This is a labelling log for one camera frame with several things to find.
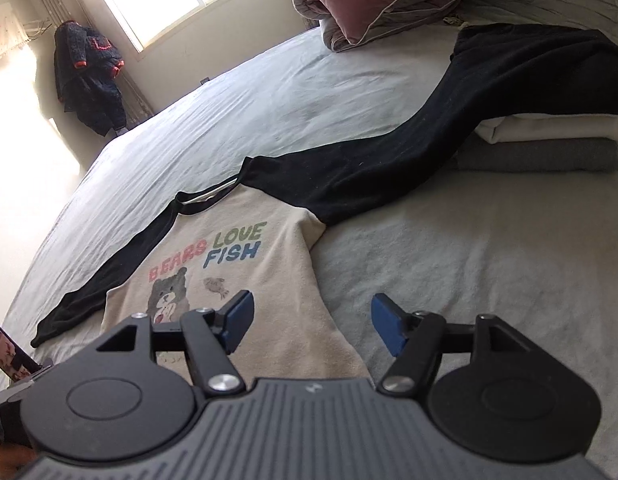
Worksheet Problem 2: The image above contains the beige black bear sweatshirt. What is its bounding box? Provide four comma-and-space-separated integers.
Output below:
32, 24, 618, 382

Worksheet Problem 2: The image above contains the person's left hand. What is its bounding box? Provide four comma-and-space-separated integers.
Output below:
0, 444, 37, 479

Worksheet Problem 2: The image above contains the smartphone on stand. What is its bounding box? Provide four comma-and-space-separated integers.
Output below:
0, 326, 42, 382

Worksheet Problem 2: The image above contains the folded grey sweater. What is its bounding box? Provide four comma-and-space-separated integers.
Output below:
455, 139, 618, 174

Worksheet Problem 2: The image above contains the folded white garment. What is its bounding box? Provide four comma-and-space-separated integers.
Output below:
475, 114, 618, 144

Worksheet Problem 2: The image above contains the hanging navy jacket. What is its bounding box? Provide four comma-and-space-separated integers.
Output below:
53, 21, 127, 136

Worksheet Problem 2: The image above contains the folded grey pink quilt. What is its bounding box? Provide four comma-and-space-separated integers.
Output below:
290, 0, 465, 53

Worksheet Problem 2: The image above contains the white wall calendar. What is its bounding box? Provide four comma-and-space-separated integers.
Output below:
0, 2, 27, 58

